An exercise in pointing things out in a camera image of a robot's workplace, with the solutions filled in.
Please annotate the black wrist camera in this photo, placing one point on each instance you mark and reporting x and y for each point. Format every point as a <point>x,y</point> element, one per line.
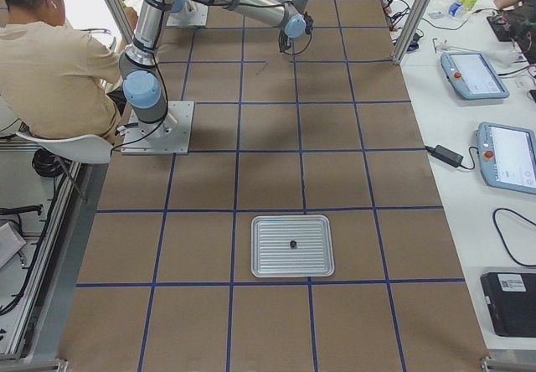
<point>309,23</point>

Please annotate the blue teach pendant near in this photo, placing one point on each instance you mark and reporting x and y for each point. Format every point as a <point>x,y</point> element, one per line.
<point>507,156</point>

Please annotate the blue teach pendant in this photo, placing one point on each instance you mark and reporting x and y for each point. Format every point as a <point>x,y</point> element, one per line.
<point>507,156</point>
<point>472,76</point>

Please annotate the black power adapter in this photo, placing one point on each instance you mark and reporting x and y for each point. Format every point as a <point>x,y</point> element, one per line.
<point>445,155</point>

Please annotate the person in beige shirt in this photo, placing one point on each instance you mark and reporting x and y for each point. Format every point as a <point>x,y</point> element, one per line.
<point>61,82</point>

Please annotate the white chair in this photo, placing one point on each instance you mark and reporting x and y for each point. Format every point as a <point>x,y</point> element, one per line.
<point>87,149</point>

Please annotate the aluminium frame post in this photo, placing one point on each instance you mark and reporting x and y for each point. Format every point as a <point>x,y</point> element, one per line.
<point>121,20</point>
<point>403,42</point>

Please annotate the blue teach pendant far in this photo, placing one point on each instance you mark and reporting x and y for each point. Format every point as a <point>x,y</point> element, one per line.
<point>472,76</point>

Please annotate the silver ribbed metal tray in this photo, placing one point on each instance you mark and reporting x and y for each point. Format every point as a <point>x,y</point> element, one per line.
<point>272,256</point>

